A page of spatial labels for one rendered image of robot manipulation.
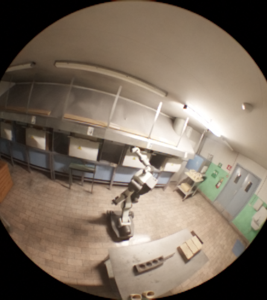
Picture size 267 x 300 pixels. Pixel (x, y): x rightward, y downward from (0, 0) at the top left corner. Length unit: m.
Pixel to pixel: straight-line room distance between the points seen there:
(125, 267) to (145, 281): 0.26
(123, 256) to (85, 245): 0.99
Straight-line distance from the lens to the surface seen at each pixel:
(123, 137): 1.88
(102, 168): 2.54
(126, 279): 1.20
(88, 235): 2.13
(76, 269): 2.02
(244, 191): 4.81
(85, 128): 1.83
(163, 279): 1.35
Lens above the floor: 2.00
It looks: 17 degrees down
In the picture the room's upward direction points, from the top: 19 degrees clockwise
